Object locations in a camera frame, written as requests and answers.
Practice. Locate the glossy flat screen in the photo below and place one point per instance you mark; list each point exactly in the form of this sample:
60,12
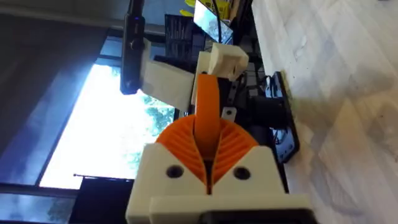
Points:
210,21

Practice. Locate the yellow object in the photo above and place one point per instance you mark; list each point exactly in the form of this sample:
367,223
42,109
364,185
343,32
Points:
222,6

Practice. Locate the window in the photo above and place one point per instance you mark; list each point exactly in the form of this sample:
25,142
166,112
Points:
102,130

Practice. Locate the black ventilated case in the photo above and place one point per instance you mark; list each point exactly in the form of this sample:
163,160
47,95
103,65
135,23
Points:
182,37

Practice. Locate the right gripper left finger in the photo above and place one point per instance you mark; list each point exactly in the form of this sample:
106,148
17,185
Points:
161,174

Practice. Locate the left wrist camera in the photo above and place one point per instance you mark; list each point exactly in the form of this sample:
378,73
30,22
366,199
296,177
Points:
132,56

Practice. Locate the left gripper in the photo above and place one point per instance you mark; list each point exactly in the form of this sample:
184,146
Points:
261,112

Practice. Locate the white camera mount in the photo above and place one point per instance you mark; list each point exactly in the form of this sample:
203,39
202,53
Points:
168,84

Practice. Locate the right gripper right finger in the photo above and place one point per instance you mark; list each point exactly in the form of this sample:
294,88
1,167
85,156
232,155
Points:
248,174

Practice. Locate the black box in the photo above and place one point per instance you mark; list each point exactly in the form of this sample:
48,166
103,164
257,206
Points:
102,202

